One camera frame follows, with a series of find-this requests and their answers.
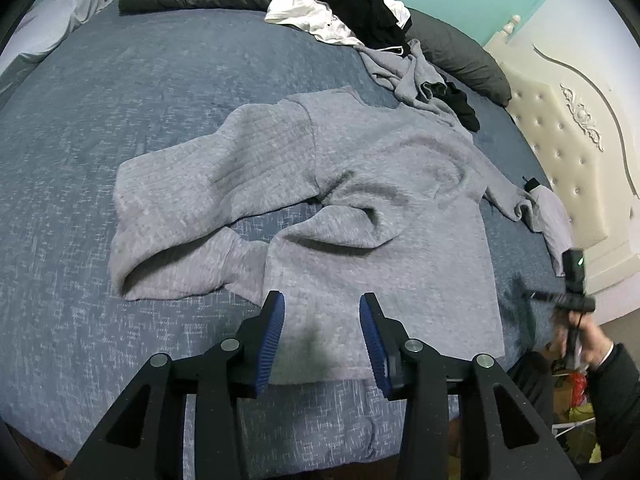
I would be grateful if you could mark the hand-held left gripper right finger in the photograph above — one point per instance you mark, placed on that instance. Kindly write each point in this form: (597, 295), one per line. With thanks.
(373, 342)

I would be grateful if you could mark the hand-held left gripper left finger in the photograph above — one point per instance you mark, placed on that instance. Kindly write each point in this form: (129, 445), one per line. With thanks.
(270, 342)

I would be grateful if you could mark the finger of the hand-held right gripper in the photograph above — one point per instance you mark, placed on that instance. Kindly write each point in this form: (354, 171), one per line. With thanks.
(535, 296)

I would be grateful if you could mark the grey knit sweater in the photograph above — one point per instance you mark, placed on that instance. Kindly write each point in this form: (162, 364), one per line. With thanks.
(390, 200)

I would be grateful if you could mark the person's right forearm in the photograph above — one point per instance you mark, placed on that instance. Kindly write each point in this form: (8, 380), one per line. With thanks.
(617, 400)

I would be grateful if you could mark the person's right hand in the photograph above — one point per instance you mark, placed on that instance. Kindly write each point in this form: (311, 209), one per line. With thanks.
(595, 342)

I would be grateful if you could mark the light grey cloth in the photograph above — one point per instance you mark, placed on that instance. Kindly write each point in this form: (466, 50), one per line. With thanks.
(552, 230)

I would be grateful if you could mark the red plastic bag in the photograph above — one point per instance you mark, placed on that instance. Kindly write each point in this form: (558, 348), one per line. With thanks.
(578, 390)

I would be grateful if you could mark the cream tufted headboard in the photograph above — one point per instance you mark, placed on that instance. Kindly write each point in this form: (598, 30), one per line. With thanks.
(575, 160)

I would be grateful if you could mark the black garment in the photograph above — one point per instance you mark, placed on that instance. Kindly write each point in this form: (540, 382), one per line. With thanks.
(462, 106)
(370, 10)

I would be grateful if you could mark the grey hoodie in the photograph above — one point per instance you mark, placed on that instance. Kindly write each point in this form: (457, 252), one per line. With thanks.
(395, 70)

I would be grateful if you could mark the blue bed blanket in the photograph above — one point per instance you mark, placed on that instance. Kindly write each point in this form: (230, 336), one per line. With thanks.
(100, 135)

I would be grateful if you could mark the white garment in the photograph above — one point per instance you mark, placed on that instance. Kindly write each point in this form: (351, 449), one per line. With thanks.
(300, 7)

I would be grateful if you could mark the grey pillow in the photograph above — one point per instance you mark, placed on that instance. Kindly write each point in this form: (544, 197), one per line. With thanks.
(45, 25)

